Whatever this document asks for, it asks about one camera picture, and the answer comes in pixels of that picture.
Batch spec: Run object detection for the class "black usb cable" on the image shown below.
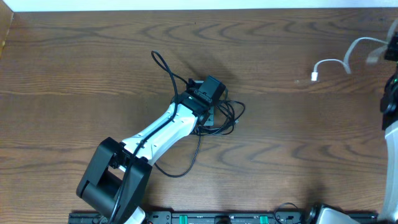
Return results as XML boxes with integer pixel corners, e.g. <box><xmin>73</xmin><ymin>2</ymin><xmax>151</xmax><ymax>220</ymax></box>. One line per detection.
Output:
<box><xmin>154</xmin><ymin>98</ymin><xmax>246</xmax><ymax>179</ymax></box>

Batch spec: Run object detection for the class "white usb cable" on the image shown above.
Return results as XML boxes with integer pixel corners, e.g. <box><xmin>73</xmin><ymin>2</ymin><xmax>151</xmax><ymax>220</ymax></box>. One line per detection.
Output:
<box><xmin>310</xmin><ymin>18</ymin><xmax>398</xmax><ymax>82</ymax></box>

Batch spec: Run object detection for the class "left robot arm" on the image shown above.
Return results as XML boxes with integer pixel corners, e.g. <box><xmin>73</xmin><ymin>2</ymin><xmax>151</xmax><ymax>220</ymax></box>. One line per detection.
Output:
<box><xmin>76</xmin><ymin>76</ymin><xmax>226</xmax><ymax>223</ymax></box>

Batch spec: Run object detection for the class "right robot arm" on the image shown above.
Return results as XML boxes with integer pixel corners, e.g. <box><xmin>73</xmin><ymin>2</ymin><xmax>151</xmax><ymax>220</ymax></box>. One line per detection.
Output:
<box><xmin>378</xmin><ymin>67</ymin><xmax>397</xmax><ymax>223</ymax></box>

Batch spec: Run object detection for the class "cardboard box edge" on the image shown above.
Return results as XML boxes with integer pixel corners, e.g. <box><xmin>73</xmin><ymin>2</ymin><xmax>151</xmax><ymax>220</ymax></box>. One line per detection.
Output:
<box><xmin>0</xmin><ymin>0</ymin><xmax>14</xmax><ymax>55</ymax></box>

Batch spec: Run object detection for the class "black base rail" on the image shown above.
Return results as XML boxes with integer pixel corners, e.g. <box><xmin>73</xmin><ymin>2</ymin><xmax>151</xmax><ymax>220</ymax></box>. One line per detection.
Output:
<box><xmin>68</xmin><ymin>202</ymin><xmax>379</xmax><ymax>224</ymax></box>

